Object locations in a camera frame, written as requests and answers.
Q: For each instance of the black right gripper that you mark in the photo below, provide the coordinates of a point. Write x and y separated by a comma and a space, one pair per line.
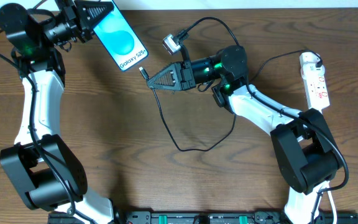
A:
186, 75

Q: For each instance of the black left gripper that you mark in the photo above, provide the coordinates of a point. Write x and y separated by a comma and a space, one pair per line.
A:
74, 23

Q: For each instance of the blue Galaxy smartphone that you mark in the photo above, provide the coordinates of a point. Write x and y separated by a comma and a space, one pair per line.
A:
120, 40

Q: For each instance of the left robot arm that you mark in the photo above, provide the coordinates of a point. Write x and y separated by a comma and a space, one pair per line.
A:
41, 167

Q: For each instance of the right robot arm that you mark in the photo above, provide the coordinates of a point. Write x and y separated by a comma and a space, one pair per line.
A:
307, 154

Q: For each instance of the white USB charger adapter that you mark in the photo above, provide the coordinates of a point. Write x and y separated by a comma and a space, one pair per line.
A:
309, 70

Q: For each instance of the white power strip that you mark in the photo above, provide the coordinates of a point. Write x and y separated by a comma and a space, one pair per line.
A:
315, 87

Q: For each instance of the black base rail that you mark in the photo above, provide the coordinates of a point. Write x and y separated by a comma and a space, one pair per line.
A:
260, 217

